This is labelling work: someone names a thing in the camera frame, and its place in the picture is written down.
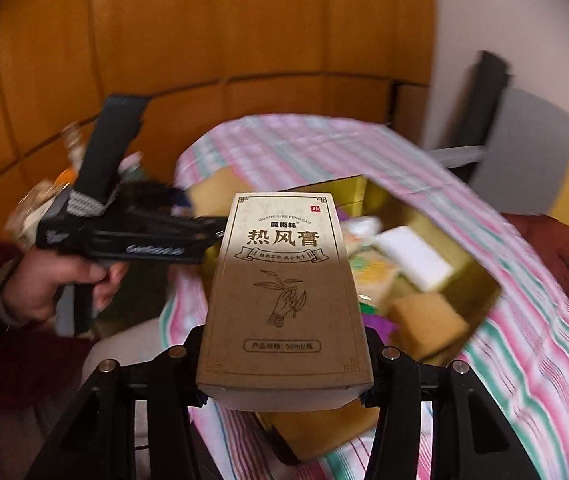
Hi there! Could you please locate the wooden wardrobe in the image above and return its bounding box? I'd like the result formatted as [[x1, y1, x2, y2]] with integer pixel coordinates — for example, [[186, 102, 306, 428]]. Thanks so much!
[[0, 0, 445, 241]]

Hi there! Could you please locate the grey yellow blue chair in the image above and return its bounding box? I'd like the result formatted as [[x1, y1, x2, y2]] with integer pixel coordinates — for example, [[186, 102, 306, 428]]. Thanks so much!
[[427, 87, 569, 241]]

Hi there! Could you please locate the person's left hand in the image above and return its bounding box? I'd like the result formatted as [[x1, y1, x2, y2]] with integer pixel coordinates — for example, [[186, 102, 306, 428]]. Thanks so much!
[[2, 247, 128, 326]]

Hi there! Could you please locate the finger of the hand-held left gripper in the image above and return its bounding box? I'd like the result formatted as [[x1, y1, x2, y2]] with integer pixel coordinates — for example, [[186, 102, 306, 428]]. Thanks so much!
[[114, 182, 192, 216], [92, 215, 228, 267]]

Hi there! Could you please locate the gold tin box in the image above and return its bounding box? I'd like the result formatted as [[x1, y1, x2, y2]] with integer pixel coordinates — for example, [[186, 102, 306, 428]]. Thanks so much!
[[187, 167, 502, 466]]

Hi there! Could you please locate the white plastic wad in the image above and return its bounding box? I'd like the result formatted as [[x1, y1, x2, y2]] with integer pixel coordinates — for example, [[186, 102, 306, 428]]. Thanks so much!
[[341, 216, 385, 251]]

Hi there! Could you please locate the purple packet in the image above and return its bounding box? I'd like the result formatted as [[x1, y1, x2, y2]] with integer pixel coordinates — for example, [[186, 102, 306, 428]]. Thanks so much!
[[359, 300, 400, 341]]

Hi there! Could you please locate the striped tablecloth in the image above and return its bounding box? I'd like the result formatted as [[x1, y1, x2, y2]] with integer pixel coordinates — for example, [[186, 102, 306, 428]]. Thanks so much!
[[157, 115, 569, 480]]

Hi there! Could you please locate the dark red cloth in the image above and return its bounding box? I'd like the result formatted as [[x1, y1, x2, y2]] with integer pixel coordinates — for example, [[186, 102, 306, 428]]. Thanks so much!
[[501, 212, 569, 321]]

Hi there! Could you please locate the yellow sponge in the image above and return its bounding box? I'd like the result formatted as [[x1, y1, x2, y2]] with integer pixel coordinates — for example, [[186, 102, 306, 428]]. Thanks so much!
[[389, 292, 470, 361]]

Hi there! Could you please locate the black foam roll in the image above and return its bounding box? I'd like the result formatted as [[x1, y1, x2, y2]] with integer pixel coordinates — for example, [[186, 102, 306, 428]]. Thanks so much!
[[457, 50, 510, 191]]

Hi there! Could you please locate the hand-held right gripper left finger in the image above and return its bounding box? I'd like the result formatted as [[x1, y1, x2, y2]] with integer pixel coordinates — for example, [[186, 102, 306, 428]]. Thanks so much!
[[24, 325, 210, 480]]

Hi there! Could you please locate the green label box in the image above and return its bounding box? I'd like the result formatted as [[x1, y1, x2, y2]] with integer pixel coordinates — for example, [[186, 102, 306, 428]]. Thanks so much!
[[351, 250, 400, 306]]

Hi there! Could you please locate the brown kraft box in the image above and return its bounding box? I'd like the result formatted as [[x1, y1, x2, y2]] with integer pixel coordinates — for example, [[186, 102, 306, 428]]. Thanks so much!
[[195, 191, 375, 411]]

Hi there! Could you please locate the white soap bar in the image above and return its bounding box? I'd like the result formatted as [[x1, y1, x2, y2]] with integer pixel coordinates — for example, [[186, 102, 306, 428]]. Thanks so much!
[[374, 226, 457, 292]]

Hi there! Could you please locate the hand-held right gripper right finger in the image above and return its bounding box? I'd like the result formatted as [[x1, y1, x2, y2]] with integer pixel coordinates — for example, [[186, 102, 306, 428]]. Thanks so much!
[[359, 330, 540, 480]]

